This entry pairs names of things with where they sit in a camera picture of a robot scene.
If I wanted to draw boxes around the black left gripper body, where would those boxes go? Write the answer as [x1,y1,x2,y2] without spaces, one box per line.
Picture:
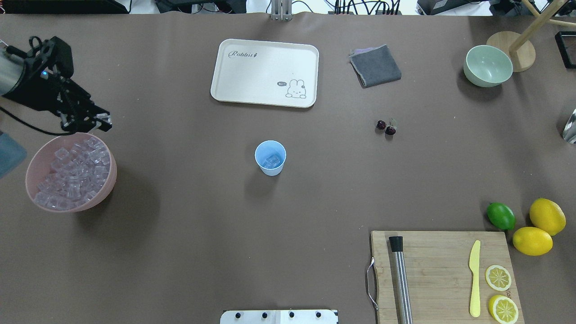
[2,36,97,126]

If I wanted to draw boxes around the dark red cherries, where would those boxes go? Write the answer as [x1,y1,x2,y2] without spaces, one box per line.
[376,118,398,136]

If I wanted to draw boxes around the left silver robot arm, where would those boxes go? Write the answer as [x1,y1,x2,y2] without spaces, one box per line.
[1,36,113,136]

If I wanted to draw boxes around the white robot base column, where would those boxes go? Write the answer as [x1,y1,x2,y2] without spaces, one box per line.
[220,309,339,324]

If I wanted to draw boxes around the clear ice cubes pile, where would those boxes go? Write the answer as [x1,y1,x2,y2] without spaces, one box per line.
[34,137,111,210]

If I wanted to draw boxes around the light blue plastic cup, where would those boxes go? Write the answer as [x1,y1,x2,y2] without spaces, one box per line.
[254,140,287,176]

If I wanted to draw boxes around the wooden cup stand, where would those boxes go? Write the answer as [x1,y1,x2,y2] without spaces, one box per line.
[486,0,575,72]

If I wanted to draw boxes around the metal ice scoop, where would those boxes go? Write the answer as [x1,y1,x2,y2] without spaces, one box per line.
[562,109,576,144]

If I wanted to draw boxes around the pink bowl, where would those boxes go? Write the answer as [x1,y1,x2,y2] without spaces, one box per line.
[25,132,117,213]

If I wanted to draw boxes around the cream rabbit tray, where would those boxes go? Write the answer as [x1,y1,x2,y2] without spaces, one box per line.
[210,39,320,108]

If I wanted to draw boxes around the grey folded cloth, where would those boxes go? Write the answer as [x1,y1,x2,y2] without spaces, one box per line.
[349,44,402,87]

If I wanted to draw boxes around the wooden cutting board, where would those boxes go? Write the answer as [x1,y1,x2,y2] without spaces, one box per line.
[370,230,521,324]

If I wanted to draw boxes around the mint green bowl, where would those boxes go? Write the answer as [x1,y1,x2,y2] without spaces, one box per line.
[463,45,513,88]

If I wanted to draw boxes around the yellow plastic knife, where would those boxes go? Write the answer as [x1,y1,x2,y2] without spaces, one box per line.
[468,240,481,318]

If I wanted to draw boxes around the green lime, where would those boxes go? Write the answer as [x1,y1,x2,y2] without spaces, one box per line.
[487,202,516,230]

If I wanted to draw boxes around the lemon slice inner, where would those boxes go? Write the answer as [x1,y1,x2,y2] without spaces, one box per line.
[484,265,512,292]

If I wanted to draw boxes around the lemon slice near edge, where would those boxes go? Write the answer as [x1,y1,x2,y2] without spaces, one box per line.
[488,295,520,324]

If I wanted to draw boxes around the yellow lemon inner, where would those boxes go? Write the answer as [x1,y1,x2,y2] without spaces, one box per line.
[512,226,553,256]

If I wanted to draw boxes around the yellow lemon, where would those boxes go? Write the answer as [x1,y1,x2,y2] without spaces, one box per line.
[512,226,553,256]
[529,198,567,236]

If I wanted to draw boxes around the yellow lemon outer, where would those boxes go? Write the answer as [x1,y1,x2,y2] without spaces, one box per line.
[529,198,567,236]

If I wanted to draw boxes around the aluminium frame post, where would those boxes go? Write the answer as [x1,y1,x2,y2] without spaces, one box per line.
[270,0,293,21]

